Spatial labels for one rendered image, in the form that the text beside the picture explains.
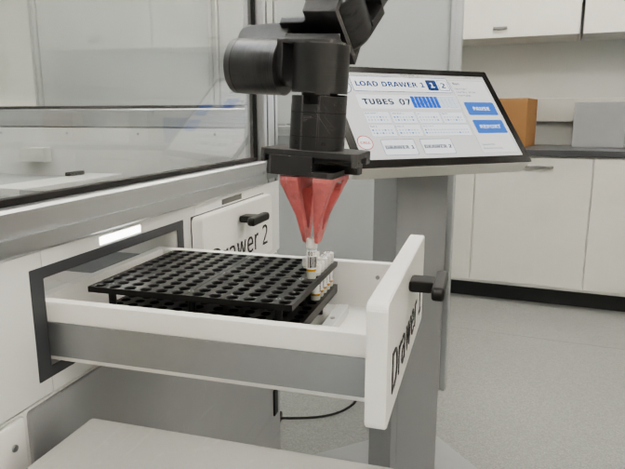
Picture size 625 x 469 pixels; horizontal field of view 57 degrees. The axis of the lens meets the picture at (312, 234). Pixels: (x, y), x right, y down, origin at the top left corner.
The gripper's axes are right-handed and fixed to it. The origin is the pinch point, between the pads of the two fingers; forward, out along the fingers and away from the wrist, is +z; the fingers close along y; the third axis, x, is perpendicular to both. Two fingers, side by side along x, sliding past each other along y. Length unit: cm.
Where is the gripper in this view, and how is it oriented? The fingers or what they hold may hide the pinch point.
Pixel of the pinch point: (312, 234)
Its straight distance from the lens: 61.9
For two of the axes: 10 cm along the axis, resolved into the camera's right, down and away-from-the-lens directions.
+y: -9.5, -1.2, 3.0
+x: -3.2, 2.0, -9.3
